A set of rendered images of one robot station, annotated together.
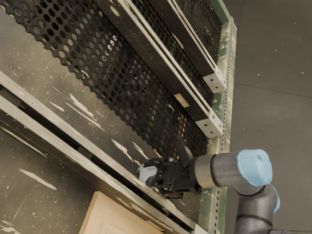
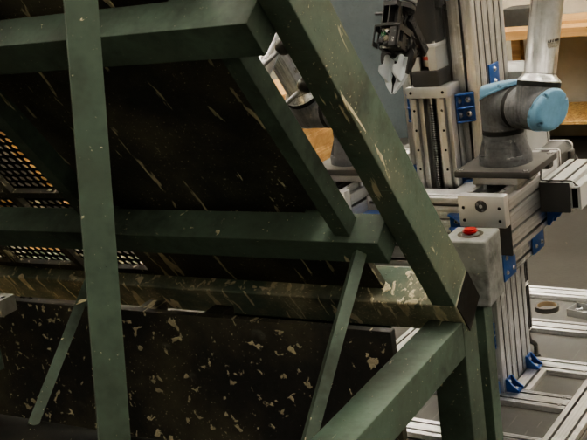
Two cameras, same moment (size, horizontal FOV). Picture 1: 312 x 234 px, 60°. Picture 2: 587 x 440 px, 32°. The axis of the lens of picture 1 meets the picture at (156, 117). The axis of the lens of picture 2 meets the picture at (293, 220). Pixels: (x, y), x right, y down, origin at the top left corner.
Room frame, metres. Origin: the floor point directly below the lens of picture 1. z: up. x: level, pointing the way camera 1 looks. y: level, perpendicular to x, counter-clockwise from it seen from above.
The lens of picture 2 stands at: (-0.84, 2.31, 1.75)
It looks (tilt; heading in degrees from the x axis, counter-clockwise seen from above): 16 degrees down; 289
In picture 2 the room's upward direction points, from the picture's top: 8 degrees counter-clockwise
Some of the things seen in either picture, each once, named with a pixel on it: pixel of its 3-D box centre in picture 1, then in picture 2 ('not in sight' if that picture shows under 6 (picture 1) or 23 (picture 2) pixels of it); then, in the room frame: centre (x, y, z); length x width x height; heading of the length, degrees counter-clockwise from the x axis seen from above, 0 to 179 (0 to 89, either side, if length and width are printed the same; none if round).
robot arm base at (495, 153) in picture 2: not in sight; (504, 144); (-0.51, -0.55, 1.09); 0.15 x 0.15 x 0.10
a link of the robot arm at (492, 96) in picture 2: not in sight; (502, 104); (-0.51, -0.55, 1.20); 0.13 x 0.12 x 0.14; 138
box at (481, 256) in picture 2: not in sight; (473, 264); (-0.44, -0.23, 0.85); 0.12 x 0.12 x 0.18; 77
